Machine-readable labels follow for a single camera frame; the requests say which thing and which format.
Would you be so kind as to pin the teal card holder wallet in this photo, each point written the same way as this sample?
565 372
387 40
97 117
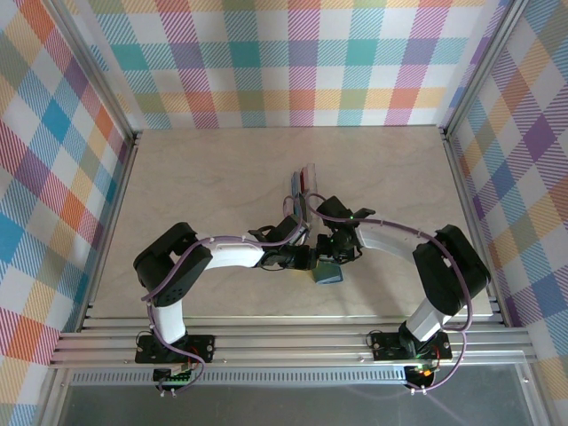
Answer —
330 274

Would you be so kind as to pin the clear acrylic card stand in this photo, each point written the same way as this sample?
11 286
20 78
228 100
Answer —
313 177

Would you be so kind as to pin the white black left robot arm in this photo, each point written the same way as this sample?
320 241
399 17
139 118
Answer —
235 255

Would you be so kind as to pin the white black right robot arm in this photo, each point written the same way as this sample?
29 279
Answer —
386 242

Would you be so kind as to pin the red plastic card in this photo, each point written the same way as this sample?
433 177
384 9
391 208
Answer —
303 177
288 207

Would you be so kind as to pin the black plastic card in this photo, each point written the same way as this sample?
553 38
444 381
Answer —
302 205

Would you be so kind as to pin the blue plastic card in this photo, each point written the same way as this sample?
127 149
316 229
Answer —
294 183

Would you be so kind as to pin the grey metal base panel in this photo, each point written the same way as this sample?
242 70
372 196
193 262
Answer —
288 406

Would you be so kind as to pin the orange connector controller board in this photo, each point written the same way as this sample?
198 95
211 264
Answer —
421 372

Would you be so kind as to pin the green terminal controller board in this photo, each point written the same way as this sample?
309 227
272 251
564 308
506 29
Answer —
177 379

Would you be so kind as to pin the aluminium frame cross rail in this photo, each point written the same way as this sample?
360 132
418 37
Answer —
288 344

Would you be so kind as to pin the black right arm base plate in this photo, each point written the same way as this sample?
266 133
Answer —
386 348

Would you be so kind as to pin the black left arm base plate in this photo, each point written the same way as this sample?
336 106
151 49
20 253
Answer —
202 346

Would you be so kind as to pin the aluminium table side rail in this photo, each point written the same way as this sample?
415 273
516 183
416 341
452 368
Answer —
119 199
461 186

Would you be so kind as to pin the aluminium frame post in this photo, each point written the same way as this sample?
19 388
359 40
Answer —
480 66
94 66

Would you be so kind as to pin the aluminium frame leg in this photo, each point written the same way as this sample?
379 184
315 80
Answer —
534 395
51 399

